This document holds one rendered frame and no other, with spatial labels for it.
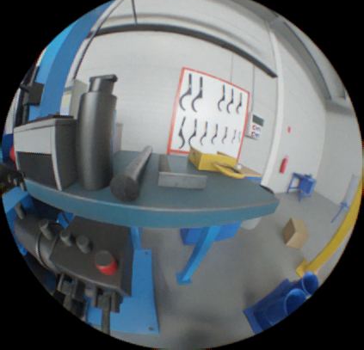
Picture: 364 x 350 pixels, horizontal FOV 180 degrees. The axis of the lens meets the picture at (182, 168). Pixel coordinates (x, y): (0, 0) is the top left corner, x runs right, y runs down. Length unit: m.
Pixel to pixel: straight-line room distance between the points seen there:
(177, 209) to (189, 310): 1.09
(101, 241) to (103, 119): 0.19
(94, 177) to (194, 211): 0.18
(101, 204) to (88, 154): 0.08
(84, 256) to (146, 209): 0.13
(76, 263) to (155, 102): 2.01
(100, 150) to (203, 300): 1.24
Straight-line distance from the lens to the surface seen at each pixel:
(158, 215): 0.19
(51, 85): 0.75
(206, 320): 1.24
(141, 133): 1.98
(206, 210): 0.20
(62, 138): 0.25
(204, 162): 0.40
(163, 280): 1.23
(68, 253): 0.21
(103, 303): 0.20
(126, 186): 0.18
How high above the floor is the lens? 1.18
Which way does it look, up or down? 17 degrees down
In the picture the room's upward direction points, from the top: 10 degrees clockwise
